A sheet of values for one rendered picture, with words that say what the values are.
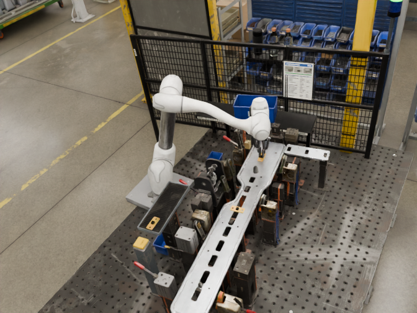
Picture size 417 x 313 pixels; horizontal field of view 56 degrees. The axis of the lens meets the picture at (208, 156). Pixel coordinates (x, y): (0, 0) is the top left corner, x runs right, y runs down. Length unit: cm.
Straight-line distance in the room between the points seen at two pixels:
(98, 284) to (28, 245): 157
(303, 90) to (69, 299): 205
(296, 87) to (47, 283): 256
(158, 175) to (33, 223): 186
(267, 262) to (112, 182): 227
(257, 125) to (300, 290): 96
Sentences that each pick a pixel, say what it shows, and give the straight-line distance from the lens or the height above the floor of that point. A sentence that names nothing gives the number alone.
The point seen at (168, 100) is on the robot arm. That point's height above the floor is 153.
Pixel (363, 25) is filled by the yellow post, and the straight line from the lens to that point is 267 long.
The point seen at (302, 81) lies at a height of 130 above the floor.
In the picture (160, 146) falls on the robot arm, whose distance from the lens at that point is 279.
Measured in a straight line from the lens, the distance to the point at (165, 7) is 448.
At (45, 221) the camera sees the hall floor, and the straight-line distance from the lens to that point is 418.
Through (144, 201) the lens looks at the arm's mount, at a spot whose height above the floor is 74.
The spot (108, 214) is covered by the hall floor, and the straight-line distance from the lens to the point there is 394.
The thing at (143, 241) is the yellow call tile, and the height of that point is 116.
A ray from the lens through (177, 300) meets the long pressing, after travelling 204.
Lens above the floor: 274
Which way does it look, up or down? 40 degrees down
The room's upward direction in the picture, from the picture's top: 9 degrees counter-clockwise
